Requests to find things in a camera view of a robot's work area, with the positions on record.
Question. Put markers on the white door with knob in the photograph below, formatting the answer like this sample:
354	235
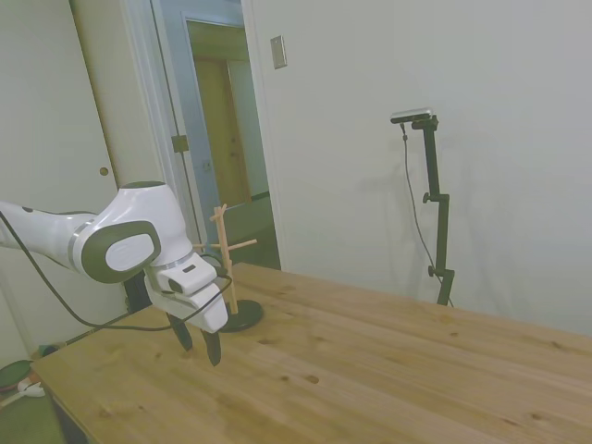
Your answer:
51	92

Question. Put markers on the green round floor object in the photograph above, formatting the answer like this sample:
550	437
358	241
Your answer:
14	374

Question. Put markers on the brass door knob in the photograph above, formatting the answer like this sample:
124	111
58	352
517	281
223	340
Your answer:
104	171

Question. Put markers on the metal wall switch plate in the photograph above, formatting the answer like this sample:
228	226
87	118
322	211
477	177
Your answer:
278	52

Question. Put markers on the wooden mug tree black base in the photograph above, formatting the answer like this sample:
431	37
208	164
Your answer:
224	240

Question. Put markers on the brass door hinge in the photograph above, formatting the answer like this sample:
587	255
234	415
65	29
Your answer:
179	143

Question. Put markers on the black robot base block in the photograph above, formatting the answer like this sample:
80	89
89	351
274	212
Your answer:
136	296

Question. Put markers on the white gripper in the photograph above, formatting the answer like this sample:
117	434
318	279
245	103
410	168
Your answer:
199	307

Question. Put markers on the grey camera on stand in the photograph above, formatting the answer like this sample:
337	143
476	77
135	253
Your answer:
411	115

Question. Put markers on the brown wooden hallway door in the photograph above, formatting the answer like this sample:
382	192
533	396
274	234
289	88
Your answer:
222	139

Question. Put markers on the white and orange floor object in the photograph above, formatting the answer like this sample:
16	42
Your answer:
31	388

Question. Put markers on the grey-blue open door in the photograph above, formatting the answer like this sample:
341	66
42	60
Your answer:
189	115

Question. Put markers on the black camera stand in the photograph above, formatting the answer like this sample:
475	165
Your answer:
407	166
441	222

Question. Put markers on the blue enamel mug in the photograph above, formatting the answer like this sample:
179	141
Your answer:
222	269

